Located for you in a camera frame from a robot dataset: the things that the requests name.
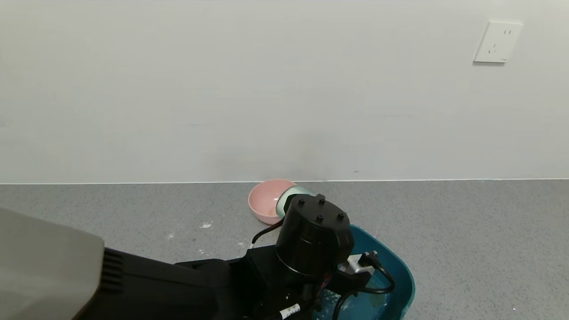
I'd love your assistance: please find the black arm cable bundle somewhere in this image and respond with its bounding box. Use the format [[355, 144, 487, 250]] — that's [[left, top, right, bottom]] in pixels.
[[251, 221, 285, 249]]

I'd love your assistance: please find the teal plastic basin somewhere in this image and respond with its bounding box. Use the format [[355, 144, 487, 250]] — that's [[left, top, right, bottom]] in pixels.
[[311, 224, 416, 320]]

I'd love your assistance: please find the black camera cable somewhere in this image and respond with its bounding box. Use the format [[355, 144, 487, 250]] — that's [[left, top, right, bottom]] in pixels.
[[333, 251, 396, 320]]

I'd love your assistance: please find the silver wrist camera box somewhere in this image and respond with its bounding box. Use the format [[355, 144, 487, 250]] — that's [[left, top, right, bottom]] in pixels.
[[340, 253, 376, 276]]

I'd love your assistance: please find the clear ribbed glass mug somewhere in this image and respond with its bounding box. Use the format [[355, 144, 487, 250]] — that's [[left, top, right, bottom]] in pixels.
[[276, 186, 316, 218]]

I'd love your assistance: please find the pink bowl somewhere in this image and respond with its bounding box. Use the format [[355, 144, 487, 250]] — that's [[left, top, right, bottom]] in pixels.
[[248, 179, 297, 225]]

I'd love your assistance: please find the white wall socket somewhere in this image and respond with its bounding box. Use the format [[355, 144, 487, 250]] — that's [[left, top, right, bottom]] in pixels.
[[473, 21, 524, 64]]

